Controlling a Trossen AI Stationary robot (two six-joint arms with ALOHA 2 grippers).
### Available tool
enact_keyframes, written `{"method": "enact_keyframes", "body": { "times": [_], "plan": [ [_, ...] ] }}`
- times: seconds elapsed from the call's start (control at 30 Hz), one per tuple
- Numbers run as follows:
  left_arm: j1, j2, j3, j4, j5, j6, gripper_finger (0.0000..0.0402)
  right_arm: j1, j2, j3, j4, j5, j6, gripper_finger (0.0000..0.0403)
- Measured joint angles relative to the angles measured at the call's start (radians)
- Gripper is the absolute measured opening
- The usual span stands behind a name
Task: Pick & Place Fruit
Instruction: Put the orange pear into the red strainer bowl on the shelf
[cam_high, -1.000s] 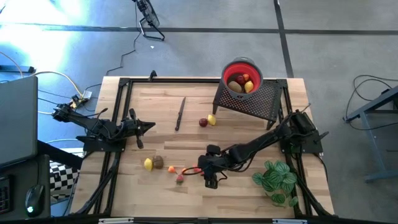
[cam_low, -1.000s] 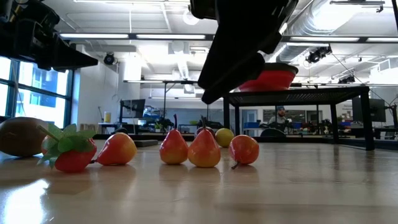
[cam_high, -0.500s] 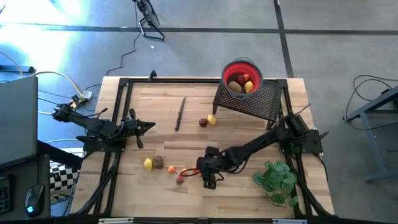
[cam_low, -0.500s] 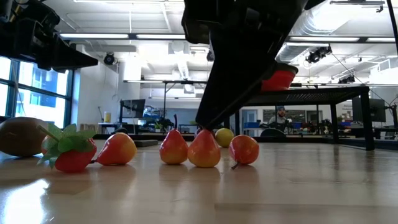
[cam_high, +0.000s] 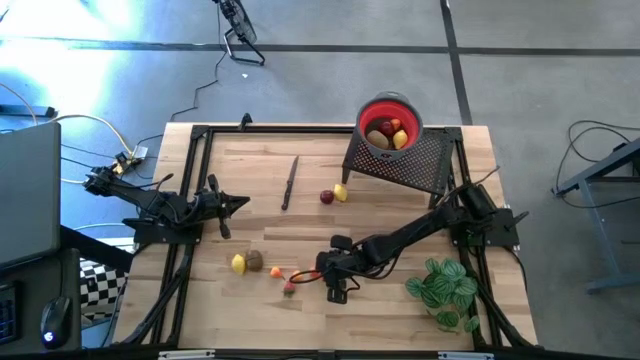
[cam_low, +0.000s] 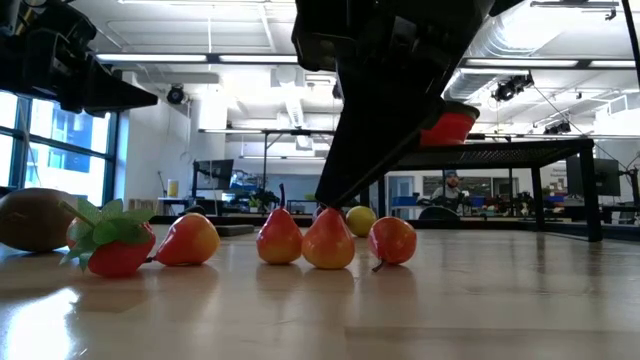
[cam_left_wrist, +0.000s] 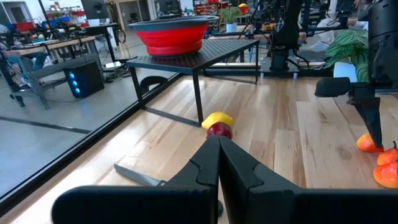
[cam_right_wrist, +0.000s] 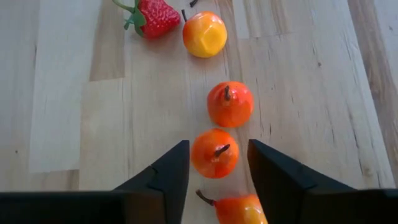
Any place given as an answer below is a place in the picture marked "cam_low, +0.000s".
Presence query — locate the red toy strawberry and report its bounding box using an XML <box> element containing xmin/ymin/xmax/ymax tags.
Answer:
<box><xmin>58</xmin><ymin>197</ymin><xmax>158</xmax><ymax>279</ymax></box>

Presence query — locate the round orange-red toy fruit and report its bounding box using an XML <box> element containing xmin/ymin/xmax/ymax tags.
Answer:
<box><xmin>367</xmin><ymin>215</ymin><xmax>418</xmax><ymax>274</ymax></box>

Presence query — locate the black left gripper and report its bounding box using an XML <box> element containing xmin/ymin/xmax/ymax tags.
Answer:
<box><xmin>0</xmin><ymin>0</ymin><xmax>159</xmax><ymax>115</ymax></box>

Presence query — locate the brown toy kiwi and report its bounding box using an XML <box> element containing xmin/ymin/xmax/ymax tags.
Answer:
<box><xmin>0</xmin><ymin>187</ymin><xmax>80</xmax><ymax>253</ymax></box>

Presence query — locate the person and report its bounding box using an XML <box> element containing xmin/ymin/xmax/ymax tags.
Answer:
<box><xmin>429</xmin><ymin>169</ymin><xmax>467</xmax><ymax>207</ymax></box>

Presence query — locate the red collapsible colander grey rim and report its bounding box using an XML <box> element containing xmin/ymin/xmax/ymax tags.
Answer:
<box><xmin>418</xmin><ymin>100</ymin><xmax>481</xmax><ymax>148</ymax></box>

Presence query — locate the black background rig frame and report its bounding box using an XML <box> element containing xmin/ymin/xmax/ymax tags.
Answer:
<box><xmin>261</xmin><ymin>128</ymin><xmax>338</xmax><ymax>196</ymax></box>

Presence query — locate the long ceiling light strip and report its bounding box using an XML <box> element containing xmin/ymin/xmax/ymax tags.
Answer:
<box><xmin>588</xmin><ymin>59</ymin><xmax>640</xmax><ymax>70</ymax></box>
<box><xmin>94</xmin><ymin>53</ymin><xmax>209</xmax><ymax>64</ymax></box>
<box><xmin>464</xmin><ymin>58</ymin><xmax>580</xmax><ymax>69</ymax></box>
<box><xmin>217</xmin><ymin>53</ymin><xmax>299</xmax><ymax>65</ymax></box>

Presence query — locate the black perforated metal shelf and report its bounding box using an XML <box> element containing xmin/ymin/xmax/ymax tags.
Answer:
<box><xmin>357</xmin><ymin>138</ymin><xmax>605</xmax><ymax>244</ymax></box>

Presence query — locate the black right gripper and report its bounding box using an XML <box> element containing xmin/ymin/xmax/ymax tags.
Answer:
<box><xmin>291</xmin><ymin>0</ymin><xmax>467</xmax><ymax>208</ymax></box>

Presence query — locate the small red-yellow toy pear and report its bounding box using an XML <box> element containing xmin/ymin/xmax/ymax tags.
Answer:
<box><xmin>300</xmin><ymin>206</ymin><xmax>357</xmax><ymax>271</ymax></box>
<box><xmin>255</xmin><ymin>183</ymin><xmax>306</xmax><ymax>266</ymax></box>
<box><xmin>152</xmin><ymin>212</ymin><xmax>222</xmax><ymax>268</ymax></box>
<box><xmin>64</xmin><ymin>217</ymin><xmax>84</xmax><ymax>250</ymax></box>

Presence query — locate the black computer monitor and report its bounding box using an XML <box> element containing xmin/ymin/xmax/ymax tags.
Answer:
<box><xmin>565</xmin><ymin>157</ymin><xmax>622</xmax><ymax>198</ymax></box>
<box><xmin>191</xmin><ymin>158</ymin><xmax>236</xmax><ymax>192</ymax></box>

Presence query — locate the yellow toy lemon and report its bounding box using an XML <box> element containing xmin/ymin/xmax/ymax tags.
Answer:
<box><xmin>345</xmin><ymin>204</ymin><xmax>378</xmax><ymax>239</ymax></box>

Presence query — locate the black ceiling spotlight cluster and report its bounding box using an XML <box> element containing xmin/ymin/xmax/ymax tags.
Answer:
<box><xmin>492</xmin><ymin>72</ymin><xmax>535</xmax><ymax>104</ymax></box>
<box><xmin>542</xmin><ymin>120</ymin><xmax>573</xmax><ymax>136</ymax></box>

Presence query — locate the black kitchen knife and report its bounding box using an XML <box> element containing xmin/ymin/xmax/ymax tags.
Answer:
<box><xmin>214</xmin><ymin>223</ymin><xmax>257</xmax><ymax>238</ymax></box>

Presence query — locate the black aluminium table frame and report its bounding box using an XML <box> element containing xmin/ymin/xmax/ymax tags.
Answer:
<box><xmin>149</xmin><ymin>213</ymin><xmax>640</xmax><ymax>242</ymax></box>

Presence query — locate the large window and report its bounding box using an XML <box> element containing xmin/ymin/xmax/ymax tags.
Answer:
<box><xmin>0</xmin><ymin>89</ymin><xmax>120</xmax><ymax>207</ymax></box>

